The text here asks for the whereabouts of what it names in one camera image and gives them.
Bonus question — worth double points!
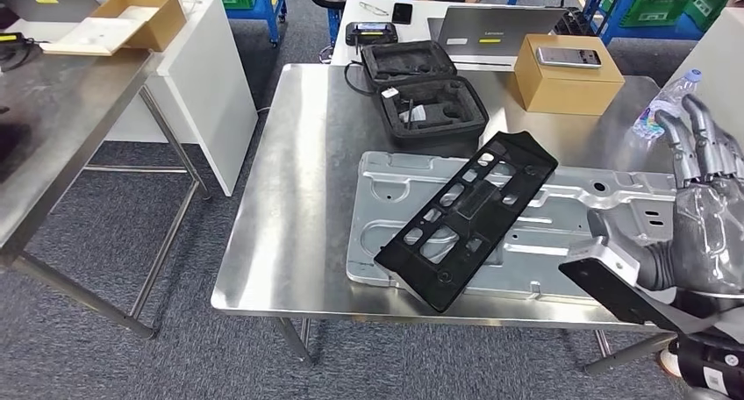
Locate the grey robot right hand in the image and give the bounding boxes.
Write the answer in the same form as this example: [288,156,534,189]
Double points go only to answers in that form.
[585,94,744,298]

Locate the black plastic car trim panel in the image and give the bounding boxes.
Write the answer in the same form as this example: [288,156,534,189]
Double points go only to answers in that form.
[373,131,560,314]

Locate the blue metal shelf rack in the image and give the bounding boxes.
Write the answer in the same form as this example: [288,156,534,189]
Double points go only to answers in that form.
[580,0,707,45]
[223,0,289,48]

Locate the stainless steel workbench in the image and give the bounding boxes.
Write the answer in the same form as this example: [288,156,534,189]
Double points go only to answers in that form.
[210,62,681,376]

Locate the clear plastic water bottle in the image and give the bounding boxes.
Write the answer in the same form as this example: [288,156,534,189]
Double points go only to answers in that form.
[632,68,704,141]

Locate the silver stamped metal sheet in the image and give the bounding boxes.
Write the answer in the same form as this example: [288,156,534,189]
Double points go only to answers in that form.
[346,150,680,305]

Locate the closed brown cardboard box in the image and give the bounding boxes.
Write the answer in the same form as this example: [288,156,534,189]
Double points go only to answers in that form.
[513,33,626,118]

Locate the grey phone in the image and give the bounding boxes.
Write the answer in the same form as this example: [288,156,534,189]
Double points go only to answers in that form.
[535,46,604,70]

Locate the closed grey laptop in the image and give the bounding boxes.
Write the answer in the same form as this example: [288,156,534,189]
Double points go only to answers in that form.
[426,4,568,72]

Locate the black open tool case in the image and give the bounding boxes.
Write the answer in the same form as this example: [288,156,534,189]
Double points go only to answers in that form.
[360,39,490,150]

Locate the black handheld controller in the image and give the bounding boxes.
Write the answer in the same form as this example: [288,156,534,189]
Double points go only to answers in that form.
[345,21,400,46]

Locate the white desk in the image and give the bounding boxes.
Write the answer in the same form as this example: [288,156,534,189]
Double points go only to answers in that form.
[329,0,576,73]

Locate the open brown cardboard box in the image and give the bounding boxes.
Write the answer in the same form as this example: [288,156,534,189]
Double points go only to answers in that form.
[39,0,189,58]

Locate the stainless steel side table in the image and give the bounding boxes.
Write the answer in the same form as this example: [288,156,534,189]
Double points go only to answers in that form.
[0,42,213,340]

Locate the black moulded floor panel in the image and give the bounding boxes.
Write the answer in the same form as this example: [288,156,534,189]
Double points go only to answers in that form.
[0,121,33,183]

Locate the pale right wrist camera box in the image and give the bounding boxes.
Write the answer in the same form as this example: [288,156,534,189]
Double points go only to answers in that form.
[566,236,641,288]

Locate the black cable by case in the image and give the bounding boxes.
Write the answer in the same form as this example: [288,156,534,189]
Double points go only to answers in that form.
[342,60,379,97]

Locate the black bag with cables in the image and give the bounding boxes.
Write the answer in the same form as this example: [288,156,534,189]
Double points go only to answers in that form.
[0,31,43,73]

